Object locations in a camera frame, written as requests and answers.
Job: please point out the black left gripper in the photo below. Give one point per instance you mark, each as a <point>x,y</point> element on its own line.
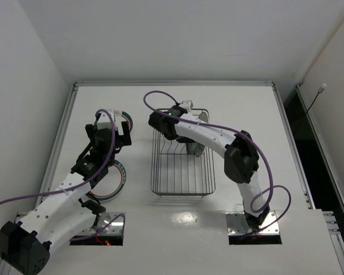
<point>125,133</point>

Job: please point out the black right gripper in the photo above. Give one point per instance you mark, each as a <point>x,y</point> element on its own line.
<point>182,138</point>

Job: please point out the blue floral green plate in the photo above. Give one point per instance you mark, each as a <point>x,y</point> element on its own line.
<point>195,148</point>

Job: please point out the green red ring plate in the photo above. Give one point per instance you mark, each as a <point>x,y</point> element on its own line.
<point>124,116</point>
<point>111,185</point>

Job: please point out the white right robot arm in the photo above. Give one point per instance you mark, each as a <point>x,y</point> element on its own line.
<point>241,159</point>

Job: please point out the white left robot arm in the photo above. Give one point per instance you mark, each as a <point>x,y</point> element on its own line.
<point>27,253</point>

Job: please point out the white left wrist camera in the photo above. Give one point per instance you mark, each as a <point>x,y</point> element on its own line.
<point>104,122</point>

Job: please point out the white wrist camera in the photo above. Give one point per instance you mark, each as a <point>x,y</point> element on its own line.
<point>104,122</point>
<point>187,104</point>

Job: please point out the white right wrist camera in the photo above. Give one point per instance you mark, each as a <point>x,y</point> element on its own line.
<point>187,104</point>

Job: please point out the grey wire dish rack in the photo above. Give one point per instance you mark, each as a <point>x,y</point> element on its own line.
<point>173,171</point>

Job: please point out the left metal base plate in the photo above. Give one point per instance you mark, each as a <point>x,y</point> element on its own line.
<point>69,225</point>

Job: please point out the metal base plate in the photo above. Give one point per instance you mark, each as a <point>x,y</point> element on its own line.
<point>238,224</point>
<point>69,225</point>

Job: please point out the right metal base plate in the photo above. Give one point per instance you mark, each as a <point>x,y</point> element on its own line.
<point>238,224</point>

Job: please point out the black wall cable white plug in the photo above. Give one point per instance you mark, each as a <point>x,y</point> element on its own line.
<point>319,91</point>

